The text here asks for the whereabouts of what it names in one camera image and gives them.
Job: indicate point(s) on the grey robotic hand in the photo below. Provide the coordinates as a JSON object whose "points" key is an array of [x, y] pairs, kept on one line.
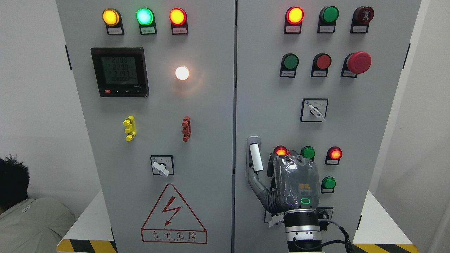
{"points": [[297, 184]]}

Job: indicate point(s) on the silver door handle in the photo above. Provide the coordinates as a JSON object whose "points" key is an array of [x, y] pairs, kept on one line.
{"points": [[253, 156]]}

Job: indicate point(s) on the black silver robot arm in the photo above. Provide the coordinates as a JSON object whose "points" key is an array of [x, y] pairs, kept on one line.
{"points": [[302, 231]]}

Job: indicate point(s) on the grey right cabinet door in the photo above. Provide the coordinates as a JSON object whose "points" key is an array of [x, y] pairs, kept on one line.
{"points": [[270, 106]]}

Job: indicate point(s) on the grey cabinet door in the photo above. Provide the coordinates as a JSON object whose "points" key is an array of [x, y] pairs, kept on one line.
{"points": [[203, 164], [270, 106]]}

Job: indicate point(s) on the grey left cabinet door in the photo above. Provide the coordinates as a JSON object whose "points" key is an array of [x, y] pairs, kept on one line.
{"points": [[203, 164]]}

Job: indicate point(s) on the green indicator middle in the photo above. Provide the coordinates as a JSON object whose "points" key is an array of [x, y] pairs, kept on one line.
{"points": [[308, 152]]}

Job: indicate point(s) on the red lit indicator left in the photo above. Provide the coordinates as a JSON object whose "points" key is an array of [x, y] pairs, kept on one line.
{"points": [[281, 150]]}

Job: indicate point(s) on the red lit indicator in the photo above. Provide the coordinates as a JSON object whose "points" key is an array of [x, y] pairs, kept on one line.
{"points": [[333, 156], [281, 150]]}

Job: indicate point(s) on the green push button lower right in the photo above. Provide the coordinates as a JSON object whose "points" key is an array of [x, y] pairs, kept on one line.
{"points": [[328, 185]]}

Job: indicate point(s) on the green push button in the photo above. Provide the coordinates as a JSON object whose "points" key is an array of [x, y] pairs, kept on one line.
{"points": [[328, 185], [327, 19]]}

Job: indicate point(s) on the red lit indicator right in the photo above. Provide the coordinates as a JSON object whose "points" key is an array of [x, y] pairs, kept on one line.
{"points": [[333, 156]]}

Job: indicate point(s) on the white platform with hazard stripes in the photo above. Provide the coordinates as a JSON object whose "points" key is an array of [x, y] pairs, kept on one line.
{"points": [[377, 232]]}

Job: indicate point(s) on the green push button second row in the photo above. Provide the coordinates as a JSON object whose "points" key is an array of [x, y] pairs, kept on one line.
{"points": [[288, 66]]}

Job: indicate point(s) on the red terminal connector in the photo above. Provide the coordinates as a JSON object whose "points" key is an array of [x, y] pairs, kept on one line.
{"points": [[186, 131]]}

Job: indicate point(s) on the red push button second row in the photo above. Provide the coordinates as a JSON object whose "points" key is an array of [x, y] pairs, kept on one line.
{"points": [[321, 63]]}

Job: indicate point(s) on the red triangle warning sticker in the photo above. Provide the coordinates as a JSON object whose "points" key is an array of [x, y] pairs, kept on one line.
{"points": [[171, 220]]}

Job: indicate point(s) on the red emergency stop button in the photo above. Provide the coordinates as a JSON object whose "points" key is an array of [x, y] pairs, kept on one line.
{"points": [[356, 63]]}

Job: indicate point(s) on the white indicator light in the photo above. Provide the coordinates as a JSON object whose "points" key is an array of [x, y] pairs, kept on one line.
{"points": [[182, 73]]}

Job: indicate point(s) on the red indicator light top right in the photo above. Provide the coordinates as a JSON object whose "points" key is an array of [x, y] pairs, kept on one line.
{"points": [[293, 20]]}

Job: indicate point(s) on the red indicator light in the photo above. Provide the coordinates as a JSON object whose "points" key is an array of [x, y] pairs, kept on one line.
{"points": [[293, 20], [179, 23]]}

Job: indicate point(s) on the green push button top right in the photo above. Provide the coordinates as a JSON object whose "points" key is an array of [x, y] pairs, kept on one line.
{"points": [[327, 19]]}

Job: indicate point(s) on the yellow terminal connector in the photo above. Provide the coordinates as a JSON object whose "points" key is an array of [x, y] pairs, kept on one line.
{"points": [[129, 124]]}

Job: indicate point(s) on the dark red buzzer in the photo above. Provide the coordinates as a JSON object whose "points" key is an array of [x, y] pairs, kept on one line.
{"points": [[362, 16]]}

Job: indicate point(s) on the red indicator light top left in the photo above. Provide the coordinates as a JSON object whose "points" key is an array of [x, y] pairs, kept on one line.
{"points": [[179, 23]]}

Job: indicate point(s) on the black digital power meter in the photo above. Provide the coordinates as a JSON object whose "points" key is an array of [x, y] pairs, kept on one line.
{"points": [[120, 71]]}

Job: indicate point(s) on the green indicator light top left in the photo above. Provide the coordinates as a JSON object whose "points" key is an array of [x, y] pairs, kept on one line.
{"points": [[146, 21]]}

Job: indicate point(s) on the yellow indicator light top left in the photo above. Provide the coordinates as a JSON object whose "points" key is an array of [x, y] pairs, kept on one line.
{"points": [[113, 21]]}

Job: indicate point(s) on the person in beige shirt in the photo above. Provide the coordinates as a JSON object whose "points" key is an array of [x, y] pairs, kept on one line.
{"points": [[28, 225]]}

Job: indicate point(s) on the black rotary knob switch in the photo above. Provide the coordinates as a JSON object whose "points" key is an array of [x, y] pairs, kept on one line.
{"points": [[324, 213]]}

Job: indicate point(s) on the white lower selector switch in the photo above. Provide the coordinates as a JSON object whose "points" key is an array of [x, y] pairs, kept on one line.
{"points": [[273, 219]]}

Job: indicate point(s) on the upper right selector switch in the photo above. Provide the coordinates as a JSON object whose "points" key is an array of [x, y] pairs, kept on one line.
{"points": [[314, 110]]}

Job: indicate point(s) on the left door selector switch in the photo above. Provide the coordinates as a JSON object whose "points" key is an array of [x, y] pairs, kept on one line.
{"points": [[162, 165]]}

